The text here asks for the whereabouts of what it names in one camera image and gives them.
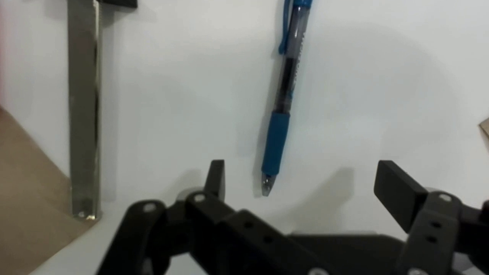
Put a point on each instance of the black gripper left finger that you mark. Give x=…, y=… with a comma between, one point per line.
x=229, y=238

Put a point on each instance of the grey cloth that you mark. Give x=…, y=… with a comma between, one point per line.
x=25, y=203

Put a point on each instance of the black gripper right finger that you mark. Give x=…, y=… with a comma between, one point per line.
x=433, y=229

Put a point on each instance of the blue pen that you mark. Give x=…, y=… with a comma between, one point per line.
x=277, y=137

